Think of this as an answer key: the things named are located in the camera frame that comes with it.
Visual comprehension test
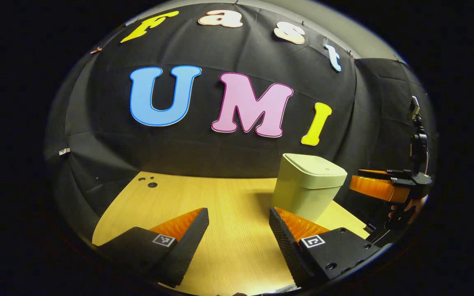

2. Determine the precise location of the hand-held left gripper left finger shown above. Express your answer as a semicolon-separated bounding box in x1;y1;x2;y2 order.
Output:
96;208;210;288

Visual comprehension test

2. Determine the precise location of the black backdrop cloth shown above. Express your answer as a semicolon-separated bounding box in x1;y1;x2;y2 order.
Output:
44;2;437;247

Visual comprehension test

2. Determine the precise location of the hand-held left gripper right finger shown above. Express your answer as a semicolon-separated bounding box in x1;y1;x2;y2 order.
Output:
269;207;382;289

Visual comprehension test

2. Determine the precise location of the wooden desktop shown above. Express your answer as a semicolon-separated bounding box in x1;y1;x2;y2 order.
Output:
92;171;370;296

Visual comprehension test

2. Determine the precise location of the green desktop garbage bin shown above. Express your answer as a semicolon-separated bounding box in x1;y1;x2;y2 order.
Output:
270;153;348;225

